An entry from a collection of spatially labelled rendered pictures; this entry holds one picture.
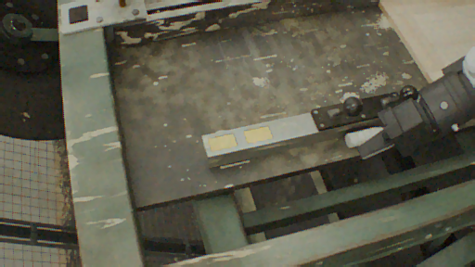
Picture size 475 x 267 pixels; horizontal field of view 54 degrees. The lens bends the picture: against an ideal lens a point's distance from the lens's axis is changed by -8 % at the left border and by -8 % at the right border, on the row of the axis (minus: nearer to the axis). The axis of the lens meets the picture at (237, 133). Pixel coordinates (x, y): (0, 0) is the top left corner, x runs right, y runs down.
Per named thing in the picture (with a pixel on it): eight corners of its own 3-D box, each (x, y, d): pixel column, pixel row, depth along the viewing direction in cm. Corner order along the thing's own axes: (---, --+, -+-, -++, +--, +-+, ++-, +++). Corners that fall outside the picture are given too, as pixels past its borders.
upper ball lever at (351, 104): (342, 122, 101) (368, 113, 88) (325, 127, 100) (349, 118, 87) (338, 104, 101) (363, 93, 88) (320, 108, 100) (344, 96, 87)
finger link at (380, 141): (356, 146, 86) (387, 128, 84) (364, 161, 84) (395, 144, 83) (353, 143, 85) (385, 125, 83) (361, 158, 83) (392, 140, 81)
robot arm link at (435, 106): (394, 147, 76) (460, 108, 72) (369, 100, 81) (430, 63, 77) (411, 171, 86) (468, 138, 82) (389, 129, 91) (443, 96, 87)
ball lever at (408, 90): (393, 111, 103) (424, 100, 90) (378, 115, 102) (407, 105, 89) (389, 94, 103) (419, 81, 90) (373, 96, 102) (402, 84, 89)
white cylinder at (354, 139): (349, 151, 101) (383, 142, 102) (352, 143, 98) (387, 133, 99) (343, 139, 102) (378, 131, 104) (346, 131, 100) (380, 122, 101)
